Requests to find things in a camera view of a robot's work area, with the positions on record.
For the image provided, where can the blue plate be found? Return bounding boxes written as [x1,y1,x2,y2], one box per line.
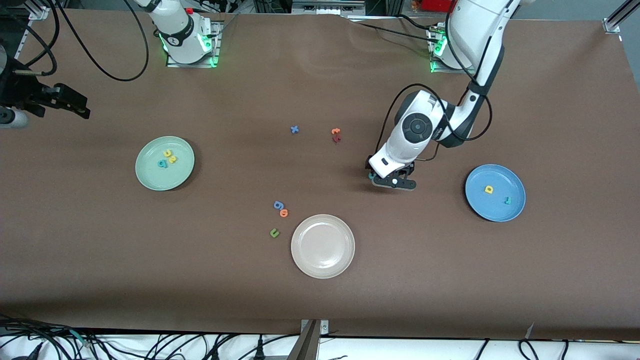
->
[465,164,527,223]

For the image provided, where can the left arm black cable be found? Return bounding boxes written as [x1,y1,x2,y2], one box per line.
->
[377,15,493,163]

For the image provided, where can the brown table cover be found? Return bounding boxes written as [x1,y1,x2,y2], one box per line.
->
[0,9,640,342]

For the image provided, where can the grey electronics box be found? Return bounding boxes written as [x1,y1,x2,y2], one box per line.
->
[291,0,366,16]

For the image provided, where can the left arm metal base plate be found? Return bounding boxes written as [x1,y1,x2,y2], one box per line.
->
[429,25,453,75]

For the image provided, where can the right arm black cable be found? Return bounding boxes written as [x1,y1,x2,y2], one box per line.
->
[10,0,151,82]

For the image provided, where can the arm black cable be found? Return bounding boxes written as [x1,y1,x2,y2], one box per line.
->
[10,0,151,82]
[377,15,493,163]

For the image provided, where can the aluminium frame post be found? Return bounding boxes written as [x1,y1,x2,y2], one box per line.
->
[287,320,321,360]

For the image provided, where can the light green plate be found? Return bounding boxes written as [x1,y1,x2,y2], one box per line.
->
[135,136,196,192]

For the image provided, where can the black equipment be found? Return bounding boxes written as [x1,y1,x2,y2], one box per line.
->
[253,0,292,14]

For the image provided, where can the metal corner bracket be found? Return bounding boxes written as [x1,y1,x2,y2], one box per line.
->
[301,319,330,335]

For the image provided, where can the beige plate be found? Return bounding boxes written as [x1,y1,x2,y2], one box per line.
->
[290,214,356,279]

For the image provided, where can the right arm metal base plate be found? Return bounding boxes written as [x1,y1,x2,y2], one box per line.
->
[166,21,221,68]

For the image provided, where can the black base cable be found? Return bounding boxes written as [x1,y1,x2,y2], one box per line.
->
[395,14,441,33]
[350,20,443,46]

